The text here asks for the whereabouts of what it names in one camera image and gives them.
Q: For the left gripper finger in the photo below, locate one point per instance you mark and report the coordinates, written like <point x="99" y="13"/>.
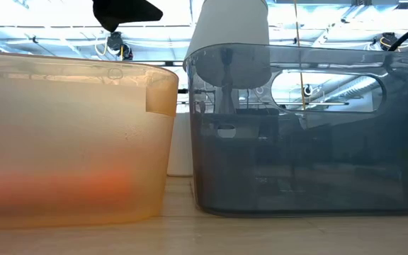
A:
<point x="126" y="10"/>

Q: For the translucent orange bin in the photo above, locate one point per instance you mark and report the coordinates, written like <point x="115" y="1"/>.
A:
<point x="66" y="141"/>

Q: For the orange highlighter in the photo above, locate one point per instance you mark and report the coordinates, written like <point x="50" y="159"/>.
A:
<point x="83" y="187"/>

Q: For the translucent grey bin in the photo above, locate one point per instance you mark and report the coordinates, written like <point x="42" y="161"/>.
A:
<point x="296" y="177"/>

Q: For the white shade silver table lamp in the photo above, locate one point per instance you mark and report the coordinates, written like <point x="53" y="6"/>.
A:
<point x="229" y="21"/>

